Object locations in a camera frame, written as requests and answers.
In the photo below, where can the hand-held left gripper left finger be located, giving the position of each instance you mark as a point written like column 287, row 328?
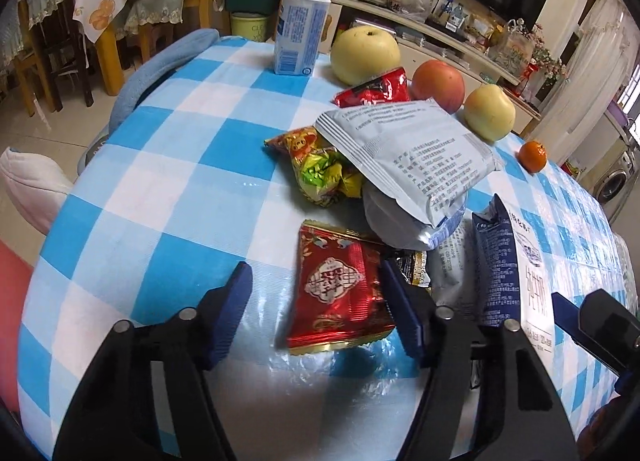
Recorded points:
column 227, row 321

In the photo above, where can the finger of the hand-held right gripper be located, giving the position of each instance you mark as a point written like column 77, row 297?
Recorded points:
column 567, row 321

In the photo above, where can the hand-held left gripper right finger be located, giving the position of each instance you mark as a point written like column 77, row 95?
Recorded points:
column 405, row 316

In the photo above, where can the shiny red foil snack packet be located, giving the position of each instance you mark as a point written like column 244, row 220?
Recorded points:
column 335, row 291

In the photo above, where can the grey printed snack packet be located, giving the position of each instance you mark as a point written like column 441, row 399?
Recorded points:
column 415, row 161

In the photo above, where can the brown gold-edged snack packet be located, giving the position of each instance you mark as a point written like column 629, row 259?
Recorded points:
column 415, row 268

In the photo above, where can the white printed packet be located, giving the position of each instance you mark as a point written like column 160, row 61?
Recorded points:
column 452, row 266

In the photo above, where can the dark blue milk carton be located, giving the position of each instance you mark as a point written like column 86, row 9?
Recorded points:
column 500, row 266

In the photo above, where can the silver white wrapper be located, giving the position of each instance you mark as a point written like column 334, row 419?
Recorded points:
column 392, row 221

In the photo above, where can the silver washing machine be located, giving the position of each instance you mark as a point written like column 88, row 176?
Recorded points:
column 617, row 176

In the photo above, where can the yellow green snack wrapper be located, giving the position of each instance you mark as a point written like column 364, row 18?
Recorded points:
column 322, row 178

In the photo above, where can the blue white checked tablecloth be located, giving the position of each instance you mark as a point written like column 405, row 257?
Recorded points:
column 175, row 166

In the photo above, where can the orange tangerine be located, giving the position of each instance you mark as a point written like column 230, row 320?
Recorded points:
column 532, row 156

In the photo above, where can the orange snack packet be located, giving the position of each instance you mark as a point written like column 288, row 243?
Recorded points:
column 295, row 141

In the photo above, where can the yellow apple right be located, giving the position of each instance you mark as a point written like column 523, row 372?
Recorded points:
column 490, row 111

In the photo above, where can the yellow apple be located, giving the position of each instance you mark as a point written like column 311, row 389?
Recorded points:
column 490, row 111
column 365, row 53

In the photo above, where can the red black snack packet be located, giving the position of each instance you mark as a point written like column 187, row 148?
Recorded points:
column 372, row 91

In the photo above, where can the red apple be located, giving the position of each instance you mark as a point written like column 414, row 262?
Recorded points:
column 440, row 83

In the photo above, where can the white pillow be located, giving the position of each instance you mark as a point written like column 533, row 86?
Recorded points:
column 30, row 186

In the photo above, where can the artificial flowers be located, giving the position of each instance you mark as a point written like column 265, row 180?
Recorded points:
column 547, row 63

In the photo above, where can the yellow apple left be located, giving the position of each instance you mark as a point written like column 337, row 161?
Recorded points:
column 365, row 53

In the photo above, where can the white curtain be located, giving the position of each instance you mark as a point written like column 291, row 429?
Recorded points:
column 595, row 51

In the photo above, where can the printed carrier bag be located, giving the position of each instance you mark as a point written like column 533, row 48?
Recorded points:
column 515, row 48

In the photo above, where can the wooden dining table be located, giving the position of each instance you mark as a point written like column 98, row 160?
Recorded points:
column 107, row 61

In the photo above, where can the light green bucket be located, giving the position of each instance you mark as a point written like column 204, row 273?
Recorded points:
column 247, row 26

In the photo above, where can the white blue milk bottle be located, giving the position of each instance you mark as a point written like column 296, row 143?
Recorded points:
column 300, row 26

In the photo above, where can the clear water bottle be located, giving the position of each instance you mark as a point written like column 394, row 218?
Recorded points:
column 449, row 12
column 460, row 15

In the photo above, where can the light wooden chair lace cover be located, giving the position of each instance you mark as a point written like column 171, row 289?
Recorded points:
column 150, row 11

